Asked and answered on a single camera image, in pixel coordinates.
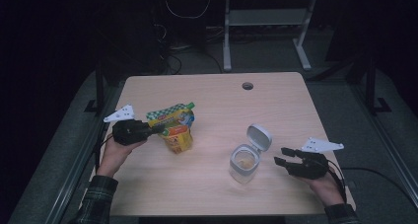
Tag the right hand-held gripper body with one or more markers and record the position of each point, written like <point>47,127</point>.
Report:
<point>310,166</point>

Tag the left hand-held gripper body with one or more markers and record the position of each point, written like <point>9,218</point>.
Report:
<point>131,132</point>

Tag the yellow spouted seasoning pouch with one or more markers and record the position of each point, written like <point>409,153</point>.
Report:
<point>175,140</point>

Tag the clear seasoning jar white lid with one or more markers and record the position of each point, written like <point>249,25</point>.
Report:
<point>243,164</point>

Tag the person's left hand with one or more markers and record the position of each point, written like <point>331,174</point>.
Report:
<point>110,158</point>

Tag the black metal stand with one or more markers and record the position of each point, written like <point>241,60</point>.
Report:
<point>99,92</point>
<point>371,86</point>

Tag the aluminium floor rail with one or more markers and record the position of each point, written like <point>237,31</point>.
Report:
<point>65,184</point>
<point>387,141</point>

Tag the white metal desk frame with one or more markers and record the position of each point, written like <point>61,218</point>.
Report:
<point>267,17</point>

